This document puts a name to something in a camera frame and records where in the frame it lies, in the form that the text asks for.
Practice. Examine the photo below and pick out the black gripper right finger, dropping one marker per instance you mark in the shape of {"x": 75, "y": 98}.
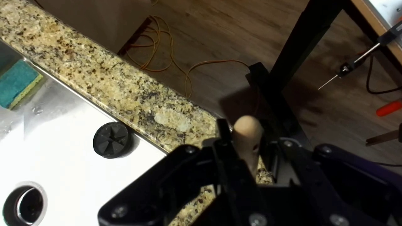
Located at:
{"x": 309, "y": 167}

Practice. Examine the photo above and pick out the thin metal probe tool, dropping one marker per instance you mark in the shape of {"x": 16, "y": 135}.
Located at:
{"x": 346, "y": 69}

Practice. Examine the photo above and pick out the wooden spoon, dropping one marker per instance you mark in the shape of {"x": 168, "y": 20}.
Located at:
{"x": 246, "y": 133}

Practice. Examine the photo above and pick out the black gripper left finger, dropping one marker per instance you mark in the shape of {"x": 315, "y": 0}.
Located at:
{"x": 167, "y": 176}

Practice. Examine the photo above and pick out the red screwdriver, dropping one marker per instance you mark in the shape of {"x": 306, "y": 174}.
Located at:
{"x": 390, "y": 108}

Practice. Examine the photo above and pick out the brown blade black tool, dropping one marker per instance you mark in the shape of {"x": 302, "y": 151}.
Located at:
{"x": 387, "y": 136}

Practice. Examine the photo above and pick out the black sink strainer plug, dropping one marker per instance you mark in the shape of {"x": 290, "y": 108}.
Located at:
{"x": 111, "y": 140}

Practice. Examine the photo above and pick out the light wood table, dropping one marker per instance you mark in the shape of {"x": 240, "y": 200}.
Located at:
{"x": 387, "y": 39}

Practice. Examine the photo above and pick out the steel kitchen sink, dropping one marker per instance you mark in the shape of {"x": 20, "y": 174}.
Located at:
{"x": 62, "y": 167}

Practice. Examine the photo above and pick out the teal sponge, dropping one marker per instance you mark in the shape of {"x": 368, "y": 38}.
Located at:
{"x": 18, "y": 83}

